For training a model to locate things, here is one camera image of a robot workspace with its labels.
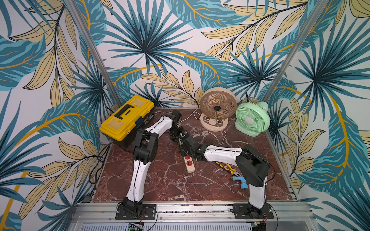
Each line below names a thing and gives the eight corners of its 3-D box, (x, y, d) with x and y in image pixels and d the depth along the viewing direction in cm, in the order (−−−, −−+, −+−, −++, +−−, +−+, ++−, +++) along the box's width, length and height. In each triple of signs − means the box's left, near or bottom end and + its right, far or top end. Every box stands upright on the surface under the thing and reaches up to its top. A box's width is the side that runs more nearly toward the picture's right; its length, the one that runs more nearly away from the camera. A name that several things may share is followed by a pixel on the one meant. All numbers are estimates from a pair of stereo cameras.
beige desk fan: (200, 131, 108) (205, 99, 83) (199, 120, 115) (203, 87, 89) (225, 131, 108) (238, 99, 83) (223, 120, 115) (234, 87, 90)
